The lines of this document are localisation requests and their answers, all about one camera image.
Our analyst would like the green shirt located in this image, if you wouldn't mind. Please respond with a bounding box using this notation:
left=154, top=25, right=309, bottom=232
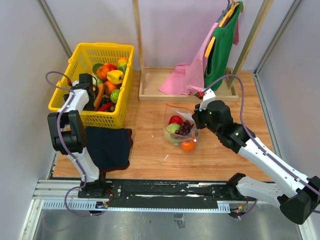
left=204, top=1, right=244, bottom=91

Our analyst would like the small orange fruit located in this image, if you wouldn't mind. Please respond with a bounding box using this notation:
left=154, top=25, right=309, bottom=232
left=104, top=80, right=118, bottom=96

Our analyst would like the mango fruit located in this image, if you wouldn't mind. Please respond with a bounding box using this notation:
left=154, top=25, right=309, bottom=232
left=117, top=57, right=128, bottom=74

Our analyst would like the right wooden rack post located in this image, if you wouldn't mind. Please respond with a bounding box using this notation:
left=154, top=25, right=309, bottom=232
left=226, top=0, right=274, bottom=75

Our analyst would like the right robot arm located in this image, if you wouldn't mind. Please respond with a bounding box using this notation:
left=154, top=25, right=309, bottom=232
left=192, top=100, right=320, bottom=225

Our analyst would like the pink shirt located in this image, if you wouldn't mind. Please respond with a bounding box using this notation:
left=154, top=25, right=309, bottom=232
left=158, top=21, right=240, bottom=96

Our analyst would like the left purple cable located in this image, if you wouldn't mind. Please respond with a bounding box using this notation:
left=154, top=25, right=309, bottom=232
left=45, top=71, right=106, bottom=216

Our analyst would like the wooden rack post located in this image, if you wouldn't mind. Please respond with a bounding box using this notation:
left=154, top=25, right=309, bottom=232
left=226, top=0, right=274, bottom=75
left=132, top=0, right=146, bottom=90

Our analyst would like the purple grape bunch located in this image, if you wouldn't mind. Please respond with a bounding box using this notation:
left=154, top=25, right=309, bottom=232
left=175, top=120, right=194, bottom=136

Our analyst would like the yellow plastic basket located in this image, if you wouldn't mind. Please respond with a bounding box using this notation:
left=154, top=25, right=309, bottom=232
left=48, top=42, right=134, bottom=129

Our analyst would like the dark navy cloth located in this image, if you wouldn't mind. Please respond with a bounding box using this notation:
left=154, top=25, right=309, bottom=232
left=85, top=126, right=133, bottom=174

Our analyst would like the yellow clothes hanger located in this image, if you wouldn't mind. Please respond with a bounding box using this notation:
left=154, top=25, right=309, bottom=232
left=204, top=36, right=216, bottom=58

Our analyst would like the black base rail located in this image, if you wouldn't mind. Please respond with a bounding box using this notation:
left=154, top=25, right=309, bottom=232
left=78, top=179, right=247, bottom=210

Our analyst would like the yellow bell pepper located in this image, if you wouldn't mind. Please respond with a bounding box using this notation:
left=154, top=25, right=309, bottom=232
left=107, top=70, right=125, bottom=85

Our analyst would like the dark green avocado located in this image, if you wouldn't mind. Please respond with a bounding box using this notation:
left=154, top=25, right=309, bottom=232
left=92, top=63, right=103, bottom=74

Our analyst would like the left wooden rack post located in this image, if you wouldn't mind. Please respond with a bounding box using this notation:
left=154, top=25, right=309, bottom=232
left=132, top=0, right=146, bottom=90

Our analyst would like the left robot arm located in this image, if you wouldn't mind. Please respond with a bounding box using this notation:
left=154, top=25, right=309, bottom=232
left=45, top=71, right=107, bottom=198

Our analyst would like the red chili pepper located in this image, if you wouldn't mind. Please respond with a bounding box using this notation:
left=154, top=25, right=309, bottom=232
left=97, top=101, right=114, bottom=112

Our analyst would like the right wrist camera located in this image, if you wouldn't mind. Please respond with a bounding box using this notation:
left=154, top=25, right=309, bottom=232
left=197, top=89, right=216, bottom=111

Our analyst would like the wooden rack tray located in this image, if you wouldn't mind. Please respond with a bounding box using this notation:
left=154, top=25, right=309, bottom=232
left=139, top=67, right=239, bottom=104

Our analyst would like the orange carrot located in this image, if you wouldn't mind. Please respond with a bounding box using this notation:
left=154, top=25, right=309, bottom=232
left=93, top=83, right=105, bottom=110

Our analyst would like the clear zip top bag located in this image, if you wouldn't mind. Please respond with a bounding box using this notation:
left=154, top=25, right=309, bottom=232
left=163, top=103, right=199, bottom=153

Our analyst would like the orange pumpkin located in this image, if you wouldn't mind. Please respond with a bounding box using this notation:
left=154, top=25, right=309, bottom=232
left=96, top=65, right=111, bottom=82

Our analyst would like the red apple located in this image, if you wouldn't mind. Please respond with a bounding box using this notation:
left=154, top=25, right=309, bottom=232
left=168, top=115, right=184, bottom=125

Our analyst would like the red bell pepper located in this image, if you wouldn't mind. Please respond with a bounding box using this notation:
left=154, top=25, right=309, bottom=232
left=104, top=62, right=118, bottom=71

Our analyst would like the green custard apple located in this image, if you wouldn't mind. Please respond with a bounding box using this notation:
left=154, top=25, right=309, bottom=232
left=110, top=89, right=121, bottom=104

